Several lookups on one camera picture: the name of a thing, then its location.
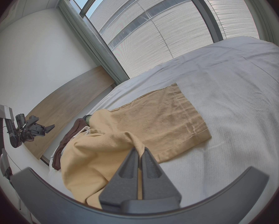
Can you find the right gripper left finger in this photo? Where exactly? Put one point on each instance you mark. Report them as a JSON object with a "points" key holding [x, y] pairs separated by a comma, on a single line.
{"points": [[120, 185]]}

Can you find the bed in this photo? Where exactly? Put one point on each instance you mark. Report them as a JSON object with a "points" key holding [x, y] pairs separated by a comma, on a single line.
{"points": [[235, 101]]}

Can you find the tan shorts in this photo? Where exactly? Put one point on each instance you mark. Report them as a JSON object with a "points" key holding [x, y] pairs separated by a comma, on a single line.
{"points": [[153, 115]]}

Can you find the grey-green curtain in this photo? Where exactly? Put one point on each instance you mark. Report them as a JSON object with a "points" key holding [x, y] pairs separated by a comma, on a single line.
{"points": [[261, 15], [95, 43]]}

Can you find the brown garment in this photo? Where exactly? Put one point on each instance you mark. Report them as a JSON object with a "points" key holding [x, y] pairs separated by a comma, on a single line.
{"points": [[71, 132]]}

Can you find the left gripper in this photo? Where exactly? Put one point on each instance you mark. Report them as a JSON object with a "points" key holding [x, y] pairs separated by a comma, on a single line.
{"points": [[38, 129]]}

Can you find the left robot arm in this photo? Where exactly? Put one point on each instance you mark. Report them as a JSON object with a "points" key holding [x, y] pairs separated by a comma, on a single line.
{"points": [[12, 134]]}

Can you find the window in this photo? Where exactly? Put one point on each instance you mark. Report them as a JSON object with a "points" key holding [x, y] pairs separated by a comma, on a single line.
{"points": [[165, 31]]}

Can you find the green garment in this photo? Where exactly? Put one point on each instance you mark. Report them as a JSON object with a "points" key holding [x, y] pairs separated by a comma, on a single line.
{"points": [[87, 119]]}

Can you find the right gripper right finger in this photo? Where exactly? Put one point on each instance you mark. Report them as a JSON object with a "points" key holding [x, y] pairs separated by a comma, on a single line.
{"points": [[158, 185]]}

